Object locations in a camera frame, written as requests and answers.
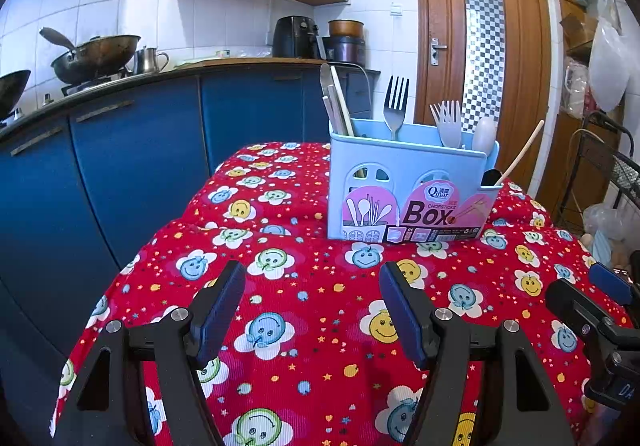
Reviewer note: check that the black air fryer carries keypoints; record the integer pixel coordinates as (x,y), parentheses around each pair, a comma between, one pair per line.
(295,39)

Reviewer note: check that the large dark metal wok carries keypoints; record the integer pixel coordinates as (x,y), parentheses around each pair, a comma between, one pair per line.
(97,54)

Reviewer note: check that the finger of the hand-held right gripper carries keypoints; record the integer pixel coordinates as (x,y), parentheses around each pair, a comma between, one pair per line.
(610,282)
(575,303)

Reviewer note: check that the wooden chopstick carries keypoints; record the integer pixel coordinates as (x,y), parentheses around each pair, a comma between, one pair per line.
(342,101)
(522,151)

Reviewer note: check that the metal fork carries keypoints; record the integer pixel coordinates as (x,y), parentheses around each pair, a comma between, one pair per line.
(395,116)
(452,131)

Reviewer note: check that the light blue utensil box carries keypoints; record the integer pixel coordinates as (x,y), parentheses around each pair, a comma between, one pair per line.
(370,151)

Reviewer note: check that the brown pot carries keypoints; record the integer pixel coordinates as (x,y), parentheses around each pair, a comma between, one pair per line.
(346,29)

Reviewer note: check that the clear plastic bag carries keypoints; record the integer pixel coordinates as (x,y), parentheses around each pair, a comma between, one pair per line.
(607,226)

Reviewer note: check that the red smiley flower tablecloth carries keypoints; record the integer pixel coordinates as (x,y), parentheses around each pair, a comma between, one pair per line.
(320,326)

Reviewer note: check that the steel pitcher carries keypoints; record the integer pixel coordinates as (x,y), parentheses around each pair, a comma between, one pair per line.
(146,62)

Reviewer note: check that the dark rice cooker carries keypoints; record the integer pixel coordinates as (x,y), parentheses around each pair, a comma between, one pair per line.
(345,50)

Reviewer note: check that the small dark metal wok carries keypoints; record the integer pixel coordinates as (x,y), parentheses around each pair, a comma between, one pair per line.
(12,89)

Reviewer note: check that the wooden door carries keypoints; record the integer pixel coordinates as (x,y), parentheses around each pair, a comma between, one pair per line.
(440,1)

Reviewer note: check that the black metal rack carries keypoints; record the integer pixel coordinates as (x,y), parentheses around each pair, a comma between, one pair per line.
(595,136)

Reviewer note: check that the blue kitchen counter cabinet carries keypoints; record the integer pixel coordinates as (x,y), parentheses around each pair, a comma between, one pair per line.
(140,156)

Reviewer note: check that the white plastic bag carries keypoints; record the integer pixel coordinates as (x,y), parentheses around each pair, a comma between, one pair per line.
(607,71)

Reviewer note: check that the white spoon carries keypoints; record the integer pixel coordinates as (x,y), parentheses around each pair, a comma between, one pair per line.
(485,134)

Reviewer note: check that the wooden shelf unit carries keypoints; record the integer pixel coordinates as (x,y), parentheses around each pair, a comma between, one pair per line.
(570,26)

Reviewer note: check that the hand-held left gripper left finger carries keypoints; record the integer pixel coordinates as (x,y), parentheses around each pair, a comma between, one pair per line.
(220,311)

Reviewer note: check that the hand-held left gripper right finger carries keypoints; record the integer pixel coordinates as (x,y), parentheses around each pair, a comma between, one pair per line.
(405,321)

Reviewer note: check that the metal tongs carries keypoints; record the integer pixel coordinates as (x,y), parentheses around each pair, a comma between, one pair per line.
(326,86)

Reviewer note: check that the gas stove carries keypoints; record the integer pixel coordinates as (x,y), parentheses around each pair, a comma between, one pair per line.
(95,85)

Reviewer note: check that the white wall switch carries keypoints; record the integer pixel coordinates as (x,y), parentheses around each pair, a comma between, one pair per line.
(396,10)

